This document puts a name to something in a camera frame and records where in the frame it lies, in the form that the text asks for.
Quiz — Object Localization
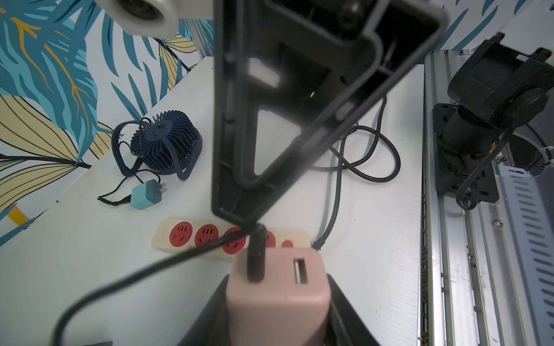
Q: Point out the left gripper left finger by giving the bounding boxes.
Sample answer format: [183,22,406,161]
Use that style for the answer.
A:
[177,273,382,346]

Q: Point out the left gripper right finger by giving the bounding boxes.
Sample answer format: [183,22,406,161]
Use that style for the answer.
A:
[212,1,448,225]

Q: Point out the pink plug adapter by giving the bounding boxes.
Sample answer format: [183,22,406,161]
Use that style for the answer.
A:
[226,247,331,345]

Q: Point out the beige power strip red sockets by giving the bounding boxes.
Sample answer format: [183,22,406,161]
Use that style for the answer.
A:
[151,218,312,262]

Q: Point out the teal plug adapter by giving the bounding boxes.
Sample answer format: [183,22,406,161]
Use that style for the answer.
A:
[130,180,166,210]

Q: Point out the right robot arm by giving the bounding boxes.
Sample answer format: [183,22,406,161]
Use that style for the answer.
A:
[439,33,553,157]

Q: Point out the navy desk fan center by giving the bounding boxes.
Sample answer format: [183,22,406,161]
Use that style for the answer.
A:
[111,110,203,181]

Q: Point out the black power strip cable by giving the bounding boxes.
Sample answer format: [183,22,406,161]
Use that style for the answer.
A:
[311,94,402,252]

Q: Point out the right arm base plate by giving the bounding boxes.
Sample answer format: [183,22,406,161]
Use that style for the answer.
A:
[432,103,502,197]

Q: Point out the aluminium rail frame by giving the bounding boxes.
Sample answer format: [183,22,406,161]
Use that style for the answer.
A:
[421,50,553,345]

